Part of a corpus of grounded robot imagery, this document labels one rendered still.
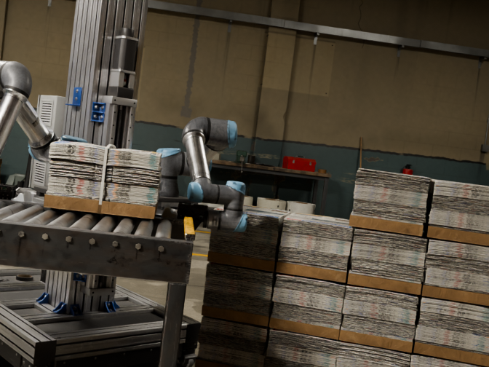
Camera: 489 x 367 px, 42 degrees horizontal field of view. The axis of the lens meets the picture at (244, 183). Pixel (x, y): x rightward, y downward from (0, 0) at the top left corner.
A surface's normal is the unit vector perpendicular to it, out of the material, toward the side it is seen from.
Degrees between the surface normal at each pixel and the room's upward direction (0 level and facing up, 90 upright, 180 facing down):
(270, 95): 90
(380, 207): 90
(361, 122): 90
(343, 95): 90
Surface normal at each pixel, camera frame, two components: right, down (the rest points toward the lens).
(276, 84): 0.10, 0.07
